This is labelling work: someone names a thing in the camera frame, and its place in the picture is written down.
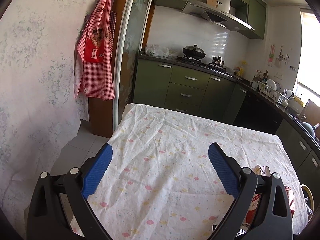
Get black bin with yellow rim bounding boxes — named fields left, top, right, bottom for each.
left=300, top=184, right=314, bottom=220

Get green base cabinet unit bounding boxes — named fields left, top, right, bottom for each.
left=133, top=57, right=320, bottom=180

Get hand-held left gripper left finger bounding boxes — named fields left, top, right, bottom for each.
left=26, top=143, right=113, bottom=240

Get brown wooden door frame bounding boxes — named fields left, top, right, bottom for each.
left=89, top=0, right=134, bottom=138

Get gas stove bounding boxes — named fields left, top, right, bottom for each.
left=177, top=56, right=240, bottom=77

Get dark wok with handle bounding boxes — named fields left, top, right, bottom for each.
left=300, top=122, right=320, bottom=139

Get black wok with lid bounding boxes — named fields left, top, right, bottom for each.
left=182, top=44, right=207, bottom=59

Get white printed tablecloth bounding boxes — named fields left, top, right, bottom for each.
left=71, top=103, right=304, bottom=240

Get dark kitchen countertop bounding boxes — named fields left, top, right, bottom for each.
left=139, top=54, right=320, bottom=150

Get steel range hood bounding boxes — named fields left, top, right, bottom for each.
left=182, top=0, right=252, bottom=32

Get wooden cutting board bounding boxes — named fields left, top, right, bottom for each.
left=301, top=99, right=320, bottom=124

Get white dish rack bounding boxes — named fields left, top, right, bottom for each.
left=258, top=79, right=290, bottom=105

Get white plastic bag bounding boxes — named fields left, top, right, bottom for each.
left=145, top=44, right=169, bottom=57

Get window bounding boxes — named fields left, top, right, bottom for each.
left=294, top=5, right=320, bottom=98

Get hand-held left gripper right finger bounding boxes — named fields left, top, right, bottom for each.
left=208, top=142, right=293, bottom=240

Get red checked apron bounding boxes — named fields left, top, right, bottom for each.
left=74, top=0, right=117, bottom=101

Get small metal kettle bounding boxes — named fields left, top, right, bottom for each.
left=212, top=56, right=225, bottom=68

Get white and red carton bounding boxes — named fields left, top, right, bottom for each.
left=246, top=165, right=272, bottom=230

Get glass sliding door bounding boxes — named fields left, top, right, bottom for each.
left=114, top=0, right=157, bottom=133

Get red drink can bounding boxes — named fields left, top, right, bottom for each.
left=285, top=186, right=295, bottom=215

